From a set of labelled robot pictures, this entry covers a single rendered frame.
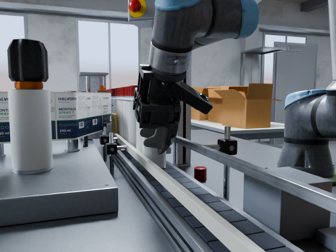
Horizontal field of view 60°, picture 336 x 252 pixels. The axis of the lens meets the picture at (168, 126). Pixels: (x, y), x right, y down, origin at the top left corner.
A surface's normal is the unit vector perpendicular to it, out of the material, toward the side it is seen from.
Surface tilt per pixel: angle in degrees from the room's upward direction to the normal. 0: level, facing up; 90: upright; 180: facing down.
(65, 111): 90
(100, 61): 90
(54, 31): 90
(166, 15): 112
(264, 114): 90
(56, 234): 0
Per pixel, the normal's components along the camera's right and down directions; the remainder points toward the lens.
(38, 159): 0.61, 0.08
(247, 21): 0.46, 0.45
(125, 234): 0.00, -0.99
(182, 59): 0.28, 0.58
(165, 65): -0.17, 0.55
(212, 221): -0.95, 0.04
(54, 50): 0.31, 0.10
